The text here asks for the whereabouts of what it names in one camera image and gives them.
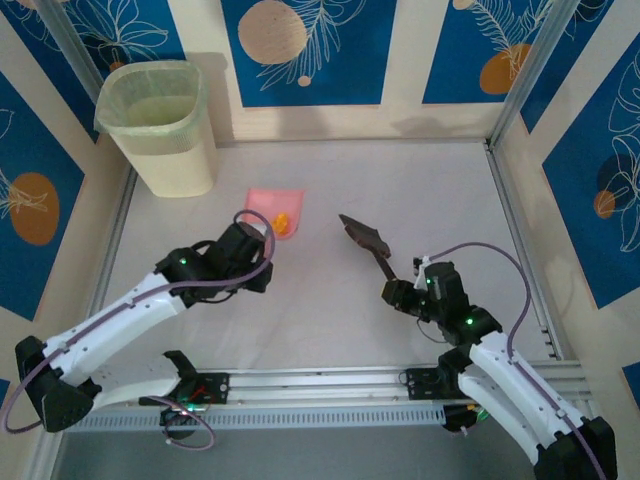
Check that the cream ribbed trash bin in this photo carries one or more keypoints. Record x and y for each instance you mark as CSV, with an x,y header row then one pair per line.
x,y
175,165

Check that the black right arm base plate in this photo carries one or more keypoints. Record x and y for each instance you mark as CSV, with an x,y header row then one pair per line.
x,y
420,382

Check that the pink plastic dustpan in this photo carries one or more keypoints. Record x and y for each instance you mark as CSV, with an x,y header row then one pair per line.
x,y
270,205

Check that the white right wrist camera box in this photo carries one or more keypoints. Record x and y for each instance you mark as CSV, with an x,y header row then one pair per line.
x,y
424,262

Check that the aluminium frame post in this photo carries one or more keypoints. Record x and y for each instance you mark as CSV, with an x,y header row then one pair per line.
x,y
530,70
70,45

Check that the aluminium mounting rail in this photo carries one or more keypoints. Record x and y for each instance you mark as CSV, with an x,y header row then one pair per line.
x,y
310,387

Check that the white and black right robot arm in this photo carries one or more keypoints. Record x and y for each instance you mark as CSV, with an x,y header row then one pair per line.
x,y
510,380

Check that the orange paper scrap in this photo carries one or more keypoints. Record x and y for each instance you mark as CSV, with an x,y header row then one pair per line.
x,y
281,222

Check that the dark brown hand brush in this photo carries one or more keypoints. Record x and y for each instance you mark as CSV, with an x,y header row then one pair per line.
x,y
365,235

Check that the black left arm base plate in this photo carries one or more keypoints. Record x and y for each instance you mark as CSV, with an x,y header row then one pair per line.
x,y
217,387

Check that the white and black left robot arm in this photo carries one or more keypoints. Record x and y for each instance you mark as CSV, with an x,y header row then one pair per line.
x,y
125,315

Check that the translucent green bin liner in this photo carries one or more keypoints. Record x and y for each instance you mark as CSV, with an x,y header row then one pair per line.
x,y
150,132

